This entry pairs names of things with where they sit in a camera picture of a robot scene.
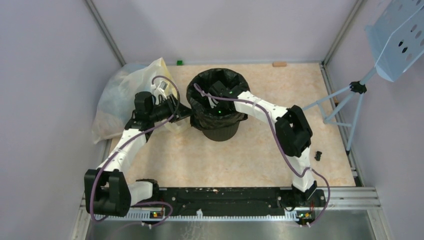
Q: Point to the white slotted cable duct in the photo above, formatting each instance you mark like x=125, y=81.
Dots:
x=154, y=215

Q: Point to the black plastic trash bin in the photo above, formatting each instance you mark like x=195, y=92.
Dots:
x=221, y=134

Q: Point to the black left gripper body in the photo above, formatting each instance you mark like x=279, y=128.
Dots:
x=161, y=112

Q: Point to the translucent yellow plastic bag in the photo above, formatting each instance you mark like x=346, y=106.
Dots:
x=116, y=103

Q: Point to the small black plastic piece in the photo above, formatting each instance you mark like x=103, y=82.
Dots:
x=318, y=155

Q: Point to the tan wooden stick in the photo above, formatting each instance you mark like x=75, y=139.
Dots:
x=279, y=64

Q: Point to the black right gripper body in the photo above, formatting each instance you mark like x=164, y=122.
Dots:
x=220, y=107

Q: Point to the black plastic trash bag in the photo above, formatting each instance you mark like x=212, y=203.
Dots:
x=203, y=116

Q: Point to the perforated light blue panel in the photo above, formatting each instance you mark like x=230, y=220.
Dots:
x=395, y=34

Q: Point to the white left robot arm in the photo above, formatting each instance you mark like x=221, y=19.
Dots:
x=106, y=190

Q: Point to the light blue tripod stand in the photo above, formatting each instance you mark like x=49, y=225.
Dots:
x=355, y=88

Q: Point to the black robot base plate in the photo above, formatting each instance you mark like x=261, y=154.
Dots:
x=236, y=201

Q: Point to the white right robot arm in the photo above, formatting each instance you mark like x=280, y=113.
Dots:
x=289, y=126

